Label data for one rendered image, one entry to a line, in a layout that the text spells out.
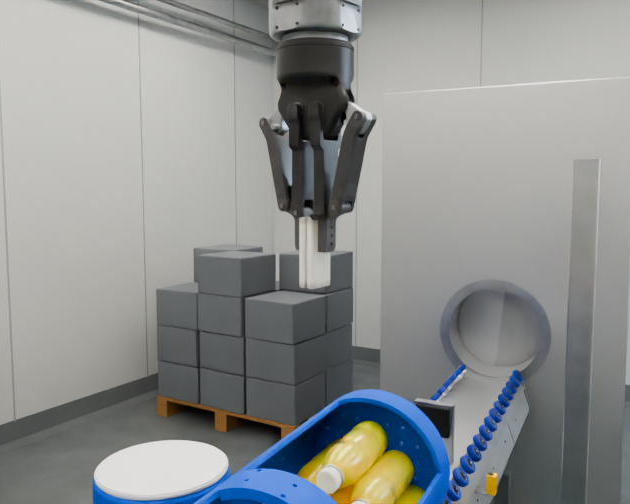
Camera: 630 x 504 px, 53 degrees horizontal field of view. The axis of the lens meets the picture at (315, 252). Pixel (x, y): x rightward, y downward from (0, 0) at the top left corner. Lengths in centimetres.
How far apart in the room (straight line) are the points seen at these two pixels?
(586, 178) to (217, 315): 308
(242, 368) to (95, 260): 137
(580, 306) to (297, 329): 256
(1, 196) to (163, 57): 179
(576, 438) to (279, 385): 263
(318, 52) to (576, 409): 134
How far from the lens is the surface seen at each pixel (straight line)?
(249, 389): 429
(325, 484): 109
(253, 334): 418
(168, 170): 535
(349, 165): 60
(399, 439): 129
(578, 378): 175
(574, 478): 184
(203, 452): 152
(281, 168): 65
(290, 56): 61
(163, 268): 533
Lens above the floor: 162
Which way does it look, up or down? 5 degrees down
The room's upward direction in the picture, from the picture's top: straight up
